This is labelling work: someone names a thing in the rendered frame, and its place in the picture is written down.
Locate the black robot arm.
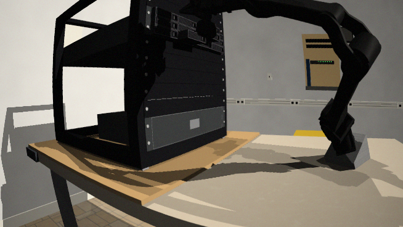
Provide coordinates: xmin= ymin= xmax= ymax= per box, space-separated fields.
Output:
xmin=227 ymin=0 xmax=381 ymax=156

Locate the black server rack frame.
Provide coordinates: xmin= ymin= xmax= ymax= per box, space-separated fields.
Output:
xmin=52 ymin=0 xmax=227 ymax=171

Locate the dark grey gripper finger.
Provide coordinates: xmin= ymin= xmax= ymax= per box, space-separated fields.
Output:
xmin=179 ymin=6 xmax=203 ymax=20
xmin=179 ymin=3 xmax=194 ymax=11

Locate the light brown wooden board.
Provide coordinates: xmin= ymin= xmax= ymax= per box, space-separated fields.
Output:
xmin=28 ymin=131 xmax=259 ymax=205

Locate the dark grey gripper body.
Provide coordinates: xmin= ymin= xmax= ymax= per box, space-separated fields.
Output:
xmin=197 ymin=0 xmax=232 ymax=39

